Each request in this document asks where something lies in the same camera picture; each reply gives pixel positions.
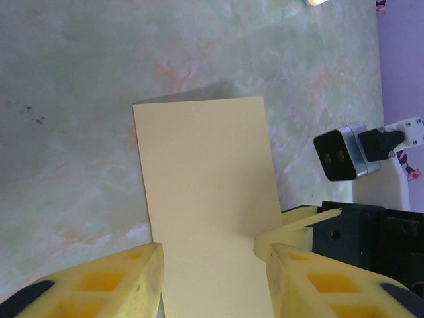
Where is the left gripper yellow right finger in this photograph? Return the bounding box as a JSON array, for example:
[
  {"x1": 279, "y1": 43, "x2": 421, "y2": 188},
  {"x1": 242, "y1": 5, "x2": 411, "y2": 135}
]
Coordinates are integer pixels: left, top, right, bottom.
[{"x1": 266, "y1": 243, "x2": 424, "y2": 318}]

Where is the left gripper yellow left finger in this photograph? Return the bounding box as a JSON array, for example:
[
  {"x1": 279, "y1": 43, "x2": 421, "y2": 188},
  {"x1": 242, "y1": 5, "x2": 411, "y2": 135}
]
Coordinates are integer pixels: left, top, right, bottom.
[{"x1": 0, "y1": 242, "x2": 165, "y2": 318}]

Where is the yellow cloth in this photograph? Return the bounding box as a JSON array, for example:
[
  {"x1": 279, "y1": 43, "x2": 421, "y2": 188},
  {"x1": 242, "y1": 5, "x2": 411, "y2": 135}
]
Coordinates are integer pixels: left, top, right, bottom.
[{"x1": 132, "y1": 95, "x2": 282, "y2": 318}]

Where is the white right camera mount bracket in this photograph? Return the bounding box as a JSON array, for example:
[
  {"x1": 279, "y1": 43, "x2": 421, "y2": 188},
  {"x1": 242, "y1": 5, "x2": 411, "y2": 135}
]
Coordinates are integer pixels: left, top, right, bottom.
[{"x1": 350, "y1": 115, "x2": 424, "y2": 213}]

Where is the black camera cable plug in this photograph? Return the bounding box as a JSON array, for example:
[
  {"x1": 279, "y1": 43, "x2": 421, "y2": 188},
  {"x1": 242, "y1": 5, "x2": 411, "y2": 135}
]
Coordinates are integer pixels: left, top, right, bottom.
[{"x1": 357, "y1": 127, "x2": 407, "y2": 163}]

